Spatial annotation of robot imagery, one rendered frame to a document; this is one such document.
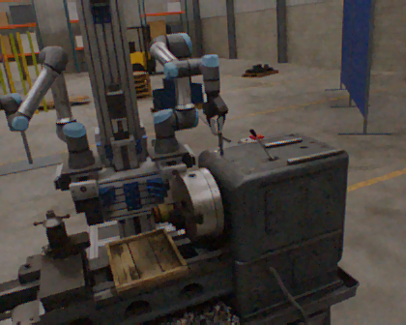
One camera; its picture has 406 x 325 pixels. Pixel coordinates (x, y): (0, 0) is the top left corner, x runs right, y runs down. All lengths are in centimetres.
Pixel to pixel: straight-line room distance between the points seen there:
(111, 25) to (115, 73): 26
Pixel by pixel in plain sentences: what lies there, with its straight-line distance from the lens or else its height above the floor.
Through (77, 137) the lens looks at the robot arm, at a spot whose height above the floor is 133.
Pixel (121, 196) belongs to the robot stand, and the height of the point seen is 95.
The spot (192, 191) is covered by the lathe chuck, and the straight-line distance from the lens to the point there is 149.
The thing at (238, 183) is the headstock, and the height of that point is 124.
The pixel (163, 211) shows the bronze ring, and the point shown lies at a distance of 156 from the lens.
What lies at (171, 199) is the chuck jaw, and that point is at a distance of 160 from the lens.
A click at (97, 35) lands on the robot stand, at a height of 184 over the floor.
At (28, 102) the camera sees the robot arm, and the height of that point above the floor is 156.
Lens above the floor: 182
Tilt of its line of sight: 21 degrees down
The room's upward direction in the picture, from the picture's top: 5 degrees counter-clockwise
